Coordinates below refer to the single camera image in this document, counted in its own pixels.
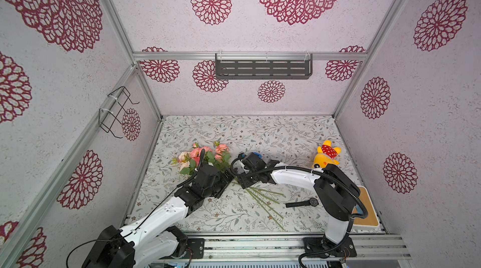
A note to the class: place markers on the blue tape dispenser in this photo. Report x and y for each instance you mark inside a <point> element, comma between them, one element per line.
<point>244,155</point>

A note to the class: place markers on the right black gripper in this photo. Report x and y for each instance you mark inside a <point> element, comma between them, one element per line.
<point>242,177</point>

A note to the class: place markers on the black wristwatch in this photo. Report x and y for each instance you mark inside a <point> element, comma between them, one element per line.
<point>312,202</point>

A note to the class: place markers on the black wire wall rack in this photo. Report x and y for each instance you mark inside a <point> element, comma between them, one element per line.
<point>121,119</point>

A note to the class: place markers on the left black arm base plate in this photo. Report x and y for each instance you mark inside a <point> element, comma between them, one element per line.
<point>191,248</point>

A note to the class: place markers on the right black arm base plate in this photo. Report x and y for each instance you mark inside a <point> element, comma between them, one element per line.
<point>323,248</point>

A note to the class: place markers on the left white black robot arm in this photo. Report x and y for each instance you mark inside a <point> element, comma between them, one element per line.
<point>156,236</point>

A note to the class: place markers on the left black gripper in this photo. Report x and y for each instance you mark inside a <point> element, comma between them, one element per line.
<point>225,181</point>

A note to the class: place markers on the yellow plush toy red hat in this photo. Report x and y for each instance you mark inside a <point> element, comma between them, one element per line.
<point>326,154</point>

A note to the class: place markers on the pink artificial flower bouquet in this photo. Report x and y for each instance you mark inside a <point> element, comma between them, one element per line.
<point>238,209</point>

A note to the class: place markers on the grey wall shelf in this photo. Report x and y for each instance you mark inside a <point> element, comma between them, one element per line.
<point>266,69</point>

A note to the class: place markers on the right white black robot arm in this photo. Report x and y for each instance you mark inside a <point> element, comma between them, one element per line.
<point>339,196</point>

